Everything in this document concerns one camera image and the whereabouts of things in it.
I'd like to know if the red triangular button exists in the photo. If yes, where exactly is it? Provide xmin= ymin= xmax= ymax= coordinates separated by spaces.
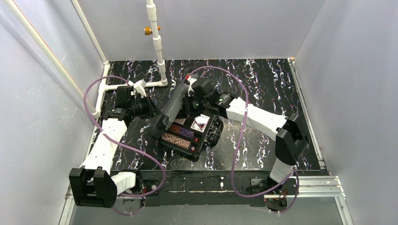
xmin=191 ymin=117 xmax=208 ymax=132

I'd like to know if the orange black poker chip stack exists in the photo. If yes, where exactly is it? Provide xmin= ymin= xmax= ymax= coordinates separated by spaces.
xmin=169 ymin=124 xmax=181 ymax=134

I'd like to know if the black poker set case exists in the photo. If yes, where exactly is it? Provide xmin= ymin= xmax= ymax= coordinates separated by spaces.
xmin=151 ymin=81 xmax=224 ymax=162

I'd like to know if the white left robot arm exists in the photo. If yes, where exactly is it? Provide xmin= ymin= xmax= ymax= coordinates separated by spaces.
xmin=69 ymin=86 xmax=160 ymax=208

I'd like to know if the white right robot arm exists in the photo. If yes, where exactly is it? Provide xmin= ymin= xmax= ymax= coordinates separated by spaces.
xmin=181 ymin=76 xmax=311 ymax=187

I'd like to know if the blue playing card deck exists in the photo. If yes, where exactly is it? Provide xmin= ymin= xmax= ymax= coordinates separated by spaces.
xmin=191 ymin=114 xmax=210 ymax=133

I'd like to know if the red playing card deck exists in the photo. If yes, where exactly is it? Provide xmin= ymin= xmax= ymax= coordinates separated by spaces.
xmin=174 ymin=119 xmax=186 ymax=125

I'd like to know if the orange blue chip row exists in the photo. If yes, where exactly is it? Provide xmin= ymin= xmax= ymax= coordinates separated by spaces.
xmin=161 ymin=133 xmax=191 ymax=150

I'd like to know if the white corner pipe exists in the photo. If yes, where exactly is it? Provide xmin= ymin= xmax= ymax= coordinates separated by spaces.
xmin=70 ymin=0 xmax=111 ymax=119

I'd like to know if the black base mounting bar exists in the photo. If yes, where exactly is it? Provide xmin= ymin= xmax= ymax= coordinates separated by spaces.
xmin=79 ymin=169 xmax=299 ymax=207

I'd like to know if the orange valve knob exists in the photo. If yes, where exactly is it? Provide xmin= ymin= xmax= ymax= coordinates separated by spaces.
xmin=144 ymin=27 xmax=153 ymax=36

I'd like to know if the white PVC pipe stand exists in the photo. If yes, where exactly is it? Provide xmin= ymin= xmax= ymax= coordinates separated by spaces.
xmin=103 ymin=0 xmax=168 ymax=87

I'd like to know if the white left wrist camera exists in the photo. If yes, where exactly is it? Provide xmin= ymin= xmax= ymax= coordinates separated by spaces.
xmin=127 ymin=80 xmax=146 ymax=98

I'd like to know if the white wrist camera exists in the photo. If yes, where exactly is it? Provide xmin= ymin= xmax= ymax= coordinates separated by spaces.
xmin=127 ymin=80 xmax=146 ymax=98
xmin=186 ymin=73 xmax=199 ymax=96

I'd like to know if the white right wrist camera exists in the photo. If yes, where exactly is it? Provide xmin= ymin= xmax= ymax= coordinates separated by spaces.
xmin=186 ymin=73 xmax=199 ymax=96

